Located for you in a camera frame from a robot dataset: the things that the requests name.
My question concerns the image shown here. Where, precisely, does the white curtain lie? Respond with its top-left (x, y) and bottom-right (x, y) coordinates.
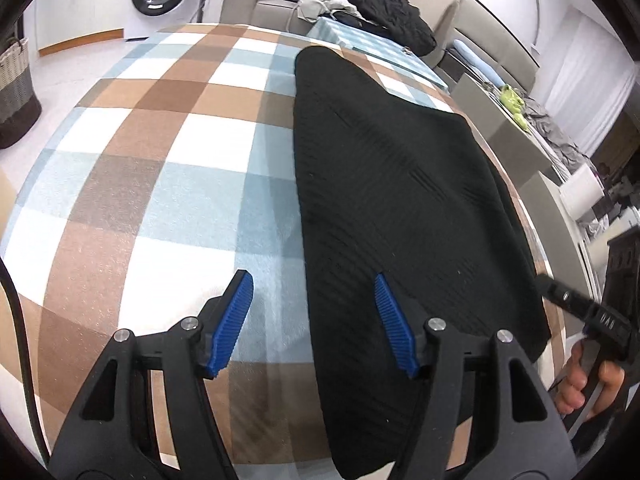
top-left (540, 10), bottom-right (631, 161)

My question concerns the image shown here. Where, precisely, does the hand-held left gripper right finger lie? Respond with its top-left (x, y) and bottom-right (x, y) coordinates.
top-left (374, 272), bottom-right (578, 480)

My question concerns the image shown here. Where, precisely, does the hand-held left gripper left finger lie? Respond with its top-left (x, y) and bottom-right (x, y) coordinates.
top-left (50, 269), bottom-right (256, 480)

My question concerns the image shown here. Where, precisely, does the blue pillow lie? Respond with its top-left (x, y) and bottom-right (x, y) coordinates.
top-left (450, 40), bottom-right (488, 71)

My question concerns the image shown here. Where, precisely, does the grey bed cover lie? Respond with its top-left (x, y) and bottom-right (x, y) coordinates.
top-left (520, 97), bottom-right (596, 181)

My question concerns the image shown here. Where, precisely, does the white box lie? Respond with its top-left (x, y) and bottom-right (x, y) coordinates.
top-left (560, 165), bottom-right (603, 218)

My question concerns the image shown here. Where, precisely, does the black cable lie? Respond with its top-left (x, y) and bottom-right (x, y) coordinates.
top-left (0, 257), bottom-right (51, 466)

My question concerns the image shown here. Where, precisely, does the brown blue checked blanket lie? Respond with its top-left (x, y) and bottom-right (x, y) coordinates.
top-left (0, 22), bottom-right (568, 471)

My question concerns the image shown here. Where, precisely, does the person's right hand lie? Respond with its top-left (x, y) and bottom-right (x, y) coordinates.
top-left (555, 341), bottom-right (628, 421)

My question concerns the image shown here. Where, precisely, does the grey sofa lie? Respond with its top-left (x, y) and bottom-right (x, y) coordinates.
top-left (207, 0), bottom-right (451, 61)

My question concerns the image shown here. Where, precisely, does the black jacket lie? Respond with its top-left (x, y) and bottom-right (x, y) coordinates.
top-left (332, 0), bottom-right (437, 57)

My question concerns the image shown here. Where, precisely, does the grey garment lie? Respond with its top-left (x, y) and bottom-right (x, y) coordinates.
top-left (298, 0), bottom-right (358, 23)

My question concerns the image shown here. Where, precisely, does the woven laundry basket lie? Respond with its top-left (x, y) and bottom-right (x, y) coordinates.
top-left (0, 37), bottom-right (43, 150)

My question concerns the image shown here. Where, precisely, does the grey bedside box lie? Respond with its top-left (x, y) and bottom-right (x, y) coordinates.
top-left (452, 72), bottom-right (551, 186)

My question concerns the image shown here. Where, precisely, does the green plush toy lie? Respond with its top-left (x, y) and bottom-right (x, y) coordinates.
top-left (500, 85), bottom-right (531, 131)

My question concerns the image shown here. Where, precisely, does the black knit sweater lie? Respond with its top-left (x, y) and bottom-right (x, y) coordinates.
top-left (293, 46), bottom-right (552, 480)

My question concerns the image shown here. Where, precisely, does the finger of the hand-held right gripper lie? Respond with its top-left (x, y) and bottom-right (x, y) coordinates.
top-left (537, 274), bottom-right (601, 321)

